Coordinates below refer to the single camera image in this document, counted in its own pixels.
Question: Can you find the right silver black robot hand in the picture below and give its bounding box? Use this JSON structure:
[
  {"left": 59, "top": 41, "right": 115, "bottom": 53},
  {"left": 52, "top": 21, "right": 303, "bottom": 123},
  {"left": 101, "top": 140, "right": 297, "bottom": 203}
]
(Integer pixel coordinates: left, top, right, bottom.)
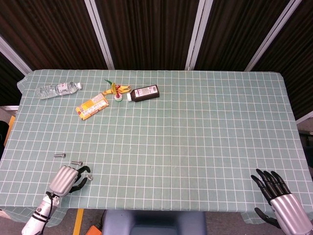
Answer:
[{"left": 250, "top": 168, "right": 313, "bottom": 235}]

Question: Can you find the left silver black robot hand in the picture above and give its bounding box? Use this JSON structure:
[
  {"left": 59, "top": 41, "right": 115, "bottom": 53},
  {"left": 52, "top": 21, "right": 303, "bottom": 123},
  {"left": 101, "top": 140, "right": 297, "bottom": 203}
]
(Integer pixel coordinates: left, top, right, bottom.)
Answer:
[{"left": 48, "top": 165, "right": 91, "bottom": 198}]

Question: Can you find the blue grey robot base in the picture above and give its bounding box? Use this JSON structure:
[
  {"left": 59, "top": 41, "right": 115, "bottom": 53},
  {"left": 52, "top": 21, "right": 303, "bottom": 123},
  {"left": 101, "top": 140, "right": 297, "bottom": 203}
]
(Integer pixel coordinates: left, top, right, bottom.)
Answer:
[{"left": 101, "top": 210, "right": 207, "bottom": 235}]

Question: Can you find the yellow floor tape strip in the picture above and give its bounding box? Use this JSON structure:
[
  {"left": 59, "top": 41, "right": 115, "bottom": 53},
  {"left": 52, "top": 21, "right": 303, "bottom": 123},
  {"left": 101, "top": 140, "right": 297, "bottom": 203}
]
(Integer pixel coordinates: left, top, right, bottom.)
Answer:
[
  {"left": 72, "top": 208, "right": 85, "bottom": 235},
  {"left": 4, "top": 115, "right": 16, "bottom": 138}
]

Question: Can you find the orange box on floor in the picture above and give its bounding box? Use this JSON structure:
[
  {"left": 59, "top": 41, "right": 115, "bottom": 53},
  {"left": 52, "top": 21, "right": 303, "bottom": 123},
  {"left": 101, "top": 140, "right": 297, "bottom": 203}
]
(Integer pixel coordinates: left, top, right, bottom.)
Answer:
[{"left": 85, "top": 225, "right": 103, "bottom": 235}]

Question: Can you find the black equipment beside table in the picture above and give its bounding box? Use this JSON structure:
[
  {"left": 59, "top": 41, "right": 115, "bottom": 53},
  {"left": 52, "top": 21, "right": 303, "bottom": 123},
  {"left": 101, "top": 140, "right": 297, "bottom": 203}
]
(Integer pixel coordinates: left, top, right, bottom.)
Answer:
[{"left": 296, "top": 129, "right": 313, "bottom": 182}]

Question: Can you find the black object beside table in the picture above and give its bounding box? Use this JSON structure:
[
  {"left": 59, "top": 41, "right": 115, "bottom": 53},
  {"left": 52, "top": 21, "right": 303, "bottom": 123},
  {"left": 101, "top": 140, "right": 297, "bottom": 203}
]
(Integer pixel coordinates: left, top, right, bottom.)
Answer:
[{"left": 0, "top": 119, "right": 10, "bottom": 160}]

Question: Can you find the yellow snack package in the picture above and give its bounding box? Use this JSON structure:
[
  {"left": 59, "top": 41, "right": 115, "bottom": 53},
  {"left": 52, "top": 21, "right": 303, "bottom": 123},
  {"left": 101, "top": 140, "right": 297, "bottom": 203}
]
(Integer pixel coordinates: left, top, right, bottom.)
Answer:
[{"left": 75, "top": 93, "right": 110, "bottom": 121}]

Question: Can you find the clear plastic water bottle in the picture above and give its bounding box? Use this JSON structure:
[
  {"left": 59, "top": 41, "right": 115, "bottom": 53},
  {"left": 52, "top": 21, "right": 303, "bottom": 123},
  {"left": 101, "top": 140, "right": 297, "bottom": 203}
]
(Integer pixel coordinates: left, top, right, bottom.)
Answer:
[{"left": 36, "top": 81, "right": 83, "bottom": 100}]

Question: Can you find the colourful feather shuttlecock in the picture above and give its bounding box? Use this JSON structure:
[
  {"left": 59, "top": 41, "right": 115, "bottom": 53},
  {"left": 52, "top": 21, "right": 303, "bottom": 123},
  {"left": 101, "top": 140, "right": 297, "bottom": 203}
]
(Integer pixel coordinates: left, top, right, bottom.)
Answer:
[{"left": 104, "top": 78, "right": 123, "bottom": 102}]

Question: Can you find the yellow rubber chicken toy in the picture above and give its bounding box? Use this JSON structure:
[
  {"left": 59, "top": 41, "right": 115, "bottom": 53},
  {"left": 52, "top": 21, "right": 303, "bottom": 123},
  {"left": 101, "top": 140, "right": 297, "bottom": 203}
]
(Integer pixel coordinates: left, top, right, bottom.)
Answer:
[{"left": 102, "top": 84, "right": 133, "bottom": 96}]

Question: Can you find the dark corrugated partition panel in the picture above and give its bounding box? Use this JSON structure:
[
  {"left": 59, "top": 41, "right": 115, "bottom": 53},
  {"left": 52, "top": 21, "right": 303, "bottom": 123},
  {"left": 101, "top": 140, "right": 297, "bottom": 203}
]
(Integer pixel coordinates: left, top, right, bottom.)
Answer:
[
  {"left": 195, "top": 0, "right": 297, "bottom": 71},
  {"left": 94, "top": 0, "right": 201, "bottom": 71},
  {"left": 253, "top": 0, "right": 313, "bottom": 121},
  {"left": 0, "top": 0, "right": 110, "bottom": 72},
  {"left": 0, "top": 50, "right": 25, "bottom": 106}
]

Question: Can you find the green checkered tablecloth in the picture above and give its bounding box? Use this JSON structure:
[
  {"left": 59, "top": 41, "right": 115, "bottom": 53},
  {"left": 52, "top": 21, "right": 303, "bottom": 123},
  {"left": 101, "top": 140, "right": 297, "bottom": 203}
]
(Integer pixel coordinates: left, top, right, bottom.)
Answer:
[{"left": 0, "top": 69, "right": 313, "bottom": 228}]

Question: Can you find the dark brown bottle white cap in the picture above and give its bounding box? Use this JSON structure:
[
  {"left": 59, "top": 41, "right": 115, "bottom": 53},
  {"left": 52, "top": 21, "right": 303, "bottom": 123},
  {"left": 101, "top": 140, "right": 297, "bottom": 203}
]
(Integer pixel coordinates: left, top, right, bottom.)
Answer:
[{"left": 126, "top": 84, "right": 161, "bottom": 103}]

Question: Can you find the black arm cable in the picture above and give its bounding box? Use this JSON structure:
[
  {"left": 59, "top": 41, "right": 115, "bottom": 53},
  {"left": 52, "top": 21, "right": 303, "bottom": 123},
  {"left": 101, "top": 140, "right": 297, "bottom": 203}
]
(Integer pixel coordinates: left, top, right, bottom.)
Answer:
[{"left": 36, "top": 191, "right": 55, "bottom": 223}]

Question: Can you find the white partition frame post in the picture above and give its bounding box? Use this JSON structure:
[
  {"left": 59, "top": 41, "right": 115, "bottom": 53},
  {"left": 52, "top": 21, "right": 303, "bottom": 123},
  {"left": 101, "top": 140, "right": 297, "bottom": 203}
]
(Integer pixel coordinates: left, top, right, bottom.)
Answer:
[
  {"left": 0, "top": 36, "right": 33, "bottom": 75},
  {"left": 185, "top": 0, "right": 211, "bottom": 71},
  {"left": 84, "top": 0, "right": 116, "bottom": 71},
  {"left": 244, "top": 0, "right": 302, "bottom": 72}
]

